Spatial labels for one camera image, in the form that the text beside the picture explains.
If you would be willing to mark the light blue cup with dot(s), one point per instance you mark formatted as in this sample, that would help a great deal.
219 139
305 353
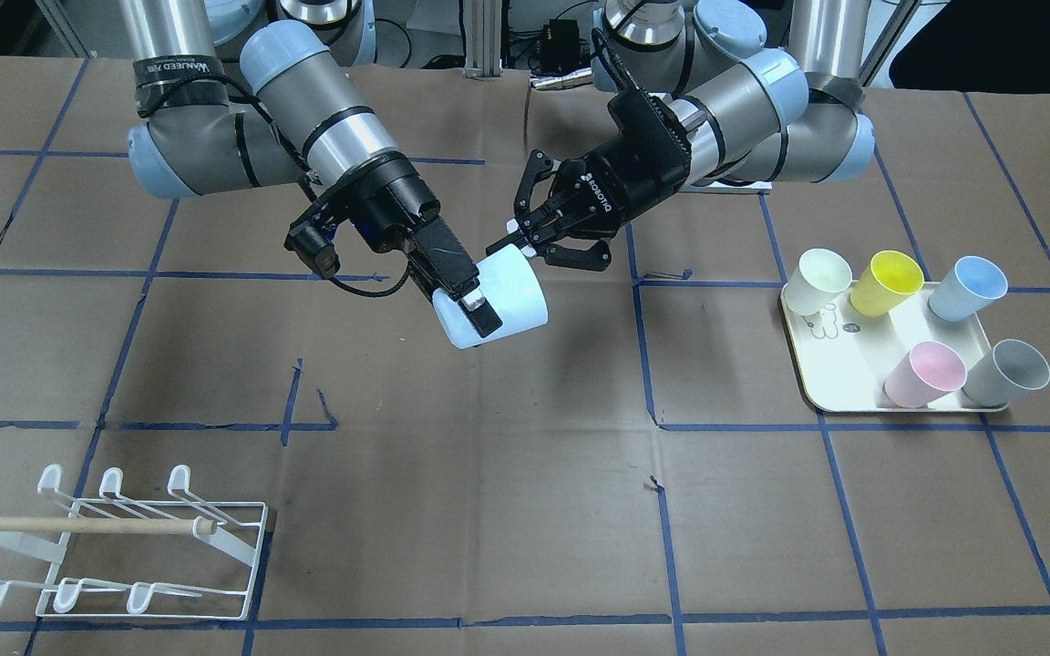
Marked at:
973 283
513 292

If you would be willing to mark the cream serving tray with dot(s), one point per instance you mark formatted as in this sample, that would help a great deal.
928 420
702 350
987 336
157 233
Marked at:
844 357

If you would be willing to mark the grey cup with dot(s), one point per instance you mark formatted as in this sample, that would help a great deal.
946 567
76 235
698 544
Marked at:
1012 369

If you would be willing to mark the cream white cup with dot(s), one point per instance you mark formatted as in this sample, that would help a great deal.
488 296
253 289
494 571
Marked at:
821 275

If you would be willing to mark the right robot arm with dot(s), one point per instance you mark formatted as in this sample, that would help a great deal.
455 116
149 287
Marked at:
292 117

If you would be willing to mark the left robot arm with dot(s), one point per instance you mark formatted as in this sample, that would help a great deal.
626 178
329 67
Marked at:
699 98

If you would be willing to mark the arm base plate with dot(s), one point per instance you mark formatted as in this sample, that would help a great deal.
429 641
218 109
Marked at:
730 187

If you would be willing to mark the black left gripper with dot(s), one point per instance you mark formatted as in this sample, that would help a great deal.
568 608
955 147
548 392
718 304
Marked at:
605 185

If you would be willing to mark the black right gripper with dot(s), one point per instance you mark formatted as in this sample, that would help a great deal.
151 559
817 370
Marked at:
400 198

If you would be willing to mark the pink cup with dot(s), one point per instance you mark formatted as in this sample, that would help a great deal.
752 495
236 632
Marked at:
929 371

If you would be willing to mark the white wire cup rack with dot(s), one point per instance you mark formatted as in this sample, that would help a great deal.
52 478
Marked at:
113 557

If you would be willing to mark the aluminium frame post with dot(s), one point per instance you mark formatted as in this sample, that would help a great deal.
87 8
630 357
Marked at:
484 32

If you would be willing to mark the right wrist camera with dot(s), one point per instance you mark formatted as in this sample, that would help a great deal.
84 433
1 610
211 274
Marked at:
311 235

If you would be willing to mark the yellow cup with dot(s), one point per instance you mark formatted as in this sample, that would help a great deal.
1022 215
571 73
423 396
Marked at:
891 278

